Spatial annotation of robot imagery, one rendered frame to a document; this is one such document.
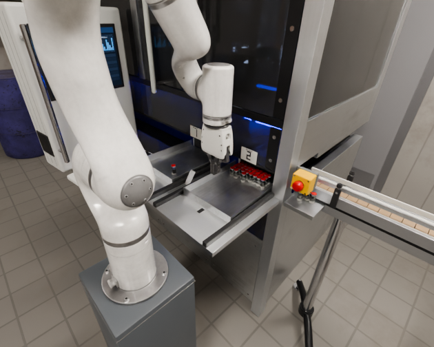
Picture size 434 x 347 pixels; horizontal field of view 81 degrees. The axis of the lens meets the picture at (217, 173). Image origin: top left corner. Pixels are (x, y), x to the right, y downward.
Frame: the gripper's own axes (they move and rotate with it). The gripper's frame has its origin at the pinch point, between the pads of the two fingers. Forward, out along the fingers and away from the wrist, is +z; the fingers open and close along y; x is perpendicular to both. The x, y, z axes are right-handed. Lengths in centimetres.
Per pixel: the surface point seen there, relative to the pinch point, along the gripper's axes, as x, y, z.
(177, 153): -23, 51, 22
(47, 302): 57, 85, 110
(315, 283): -42, -32, 72
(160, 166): -8, 45, 22
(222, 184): -18.5, 13.0, 22.2
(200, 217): 2.9, 4.2, 22.4
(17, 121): 10, 297, 64
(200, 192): -7.4, 15.7, 22.2
